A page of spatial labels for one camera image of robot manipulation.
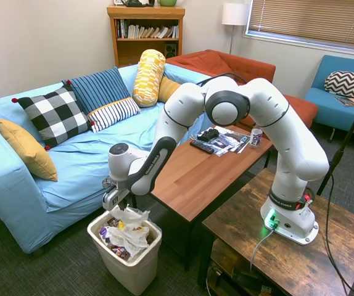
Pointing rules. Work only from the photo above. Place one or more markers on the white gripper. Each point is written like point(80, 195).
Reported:
point(111, 199)

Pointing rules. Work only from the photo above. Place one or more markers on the white tissue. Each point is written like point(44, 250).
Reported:
point(131, 216)

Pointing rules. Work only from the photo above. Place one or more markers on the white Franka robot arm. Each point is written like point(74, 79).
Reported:
point(257, 101)

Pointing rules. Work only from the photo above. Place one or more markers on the beige plastic trash bin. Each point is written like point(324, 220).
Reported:
point(134, 274)

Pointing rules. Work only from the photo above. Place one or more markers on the crumpled clear plastic bag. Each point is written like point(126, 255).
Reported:
point(127, 239)

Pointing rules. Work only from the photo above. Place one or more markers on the purple snack wrapper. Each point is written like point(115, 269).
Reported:
point(104, 234)

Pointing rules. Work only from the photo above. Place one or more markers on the light blue sofa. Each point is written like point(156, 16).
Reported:
point(81, 160)

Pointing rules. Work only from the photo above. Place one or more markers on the wooden coffee table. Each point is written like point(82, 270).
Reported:
point(201, 179)

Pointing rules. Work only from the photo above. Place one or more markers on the white navy striped pillow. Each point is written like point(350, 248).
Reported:
point(113, 112)

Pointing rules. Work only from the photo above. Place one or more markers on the black remote control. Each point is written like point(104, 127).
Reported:
point(201, 147)

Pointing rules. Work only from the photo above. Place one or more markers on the mustard yellow square pillow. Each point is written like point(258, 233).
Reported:
point(29, 151)
point(168, 89)

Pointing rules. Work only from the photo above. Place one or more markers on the black game controller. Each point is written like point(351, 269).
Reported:
point(208, 135)

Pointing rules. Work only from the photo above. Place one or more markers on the black white checkered pillow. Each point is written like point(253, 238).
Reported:
point(55, 115)

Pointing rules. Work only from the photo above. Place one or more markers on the blue striped pillow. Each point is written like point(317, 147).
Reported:
point(100, 89)

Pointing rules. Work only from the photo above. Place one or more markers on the pile of magazines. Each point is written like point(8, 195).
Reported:
point(231, 142)

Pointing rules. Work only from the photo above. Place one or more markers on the yellow patterned bolster pillow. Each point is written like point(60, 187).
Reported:
point(149, 77)

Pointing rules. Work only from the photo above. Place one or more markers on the rustic dark wood table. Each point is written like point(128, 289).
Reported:
point(257, 262)

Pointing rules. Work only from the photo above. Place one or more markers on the clear plastic water bottle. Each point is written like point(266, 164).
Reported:
point(256, 138)

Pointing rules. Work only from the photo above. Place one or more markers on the wooden bookshelf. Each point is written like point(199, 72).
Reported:
point(146, 52)

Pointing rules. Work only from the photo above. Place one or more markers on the small black speaker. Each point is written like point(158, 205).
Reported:
point(171, 50)

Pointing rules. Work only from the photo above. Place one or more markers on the row of books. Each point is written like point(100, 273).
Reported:
point(146, 31)

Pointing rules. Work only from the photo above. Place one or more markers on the orange sofa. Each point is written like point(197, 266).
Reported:
point(245, 66)

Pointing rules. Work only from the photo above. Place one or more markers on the black object on shelf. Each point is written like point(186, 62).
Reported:
point(138, 3)

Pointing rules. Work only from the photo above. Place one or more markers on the green round pot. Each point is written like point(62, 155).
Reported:
point(167, 2)

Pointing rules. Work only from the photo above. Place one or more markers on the white floor lamp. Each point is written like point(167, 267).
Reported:
point(235, 13)

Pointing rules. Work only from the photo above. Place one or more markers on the teal blue couch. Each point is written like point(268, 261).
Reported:
point(334, 114)

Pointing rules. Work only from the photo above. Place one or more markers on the magazine on couch seat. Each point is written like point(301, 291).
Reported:
point(351, 101)

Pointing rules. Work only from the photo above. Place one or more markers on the black white chevron pillow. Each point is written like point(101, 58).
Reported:
point(346, 84)

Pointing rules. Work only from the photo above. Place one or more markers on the wooden window blinds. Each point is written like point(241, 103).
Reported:
point(306, 20)

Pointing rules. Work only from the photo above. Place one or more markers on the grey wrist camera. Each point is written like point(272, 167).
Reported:
point(107, 182)

